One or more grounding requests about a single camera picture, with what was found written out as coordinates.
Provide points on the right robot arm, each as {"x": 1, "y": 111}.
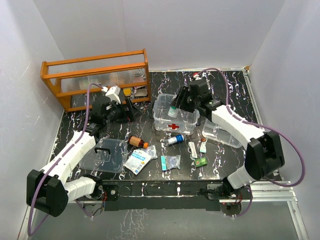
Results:
{"x": 264, "y": 153}

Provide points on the green small packet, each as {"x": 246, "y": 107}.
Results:
{"x": 200, "y": 162}

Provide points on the blue white spray can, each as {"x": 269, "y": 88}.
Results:
{"x": 174, "y": 140}

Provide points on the yellow item on shelf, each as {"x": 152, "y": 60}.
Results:
{"x": 127, "y": 92}

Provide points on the clear box lid with handle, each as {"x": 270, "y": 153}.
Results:
{"x": 108, "y": 155}

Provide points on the clear bag teal header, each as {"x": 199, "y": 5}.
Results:
{"x": 170, "y": 162}

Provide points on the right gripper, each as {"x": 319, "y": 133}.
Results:
{"x": 179, "y": 102}

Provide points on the white bottle green band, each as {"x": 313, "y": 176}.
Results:
{"x": 173, "y": 112}

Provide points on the cardboard box on shelf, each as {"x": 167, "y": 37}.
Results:
{"x": 140, "y": 91}

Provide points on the white blue medicine packet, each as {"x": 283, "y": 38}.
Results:
{"x": 137, "y": 161}

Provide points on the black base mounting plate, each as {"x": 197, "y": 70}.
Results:
{"x": 166, "y": 194}

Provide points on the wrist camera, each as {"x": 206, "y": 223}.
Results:
{"x": 113, "y": 94}
{"x": 199, "y": 76}

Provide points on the clear first aid box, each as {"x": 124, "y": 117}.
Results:
{"x": 170, "y": 119}

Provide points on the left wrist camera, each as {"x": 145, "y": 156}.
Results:
{"x": 113, "y": 94}

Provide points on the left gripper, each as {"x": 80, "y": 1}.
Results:
{"x": 132, "y": 115}

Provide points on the orange wooden shelf rack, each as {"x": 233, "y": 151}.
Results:
{"x": 69, "y": 78}

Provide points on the brown bottle orange cap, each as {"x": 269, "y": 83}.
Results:
{"x": 137, "y": 142}

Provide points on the clear divider tray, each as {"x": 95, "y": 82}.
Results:
{"x": 218, "y": 134}

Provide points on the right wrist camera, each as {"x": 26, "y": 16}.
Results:
{"x": 199, "y": 76}

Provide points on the white teal ointment tube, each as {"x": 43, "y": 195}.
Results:
{"x": 203, "y": 148}

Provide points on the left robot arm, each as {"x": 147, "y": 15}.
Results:
{"x": 49, "y": 189}

